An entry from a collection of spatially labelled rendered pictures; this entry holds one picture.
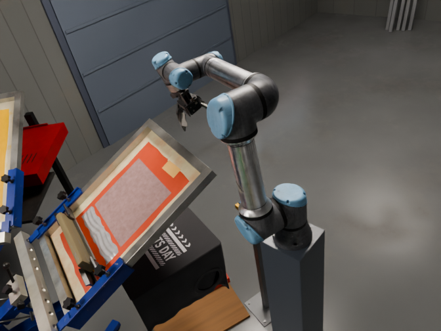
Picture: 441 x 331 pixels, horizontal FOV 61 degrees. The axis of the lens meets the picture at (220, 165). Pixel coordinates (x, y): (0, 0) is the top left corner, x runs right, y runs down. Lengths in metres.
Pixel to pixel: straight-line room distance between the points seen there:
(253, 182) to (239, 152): 0.12
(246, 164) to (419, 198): 2.50
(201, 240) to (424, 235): 1.88
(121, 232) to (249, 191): 0.67
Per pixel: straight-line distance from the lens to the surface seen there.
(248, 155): 1.11
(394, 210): 3.33
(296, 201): 1.29
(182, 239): 1.89
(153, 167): 1.71
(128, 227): 1.62
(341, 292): 2.78
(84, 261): 1.58
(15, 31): 4.06
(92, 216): 1.82
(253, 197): 1.19
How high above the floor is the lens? 2.32
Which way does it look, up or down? 37 degrees down
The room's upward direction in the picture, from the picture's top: 11 degrees counter-clockwise
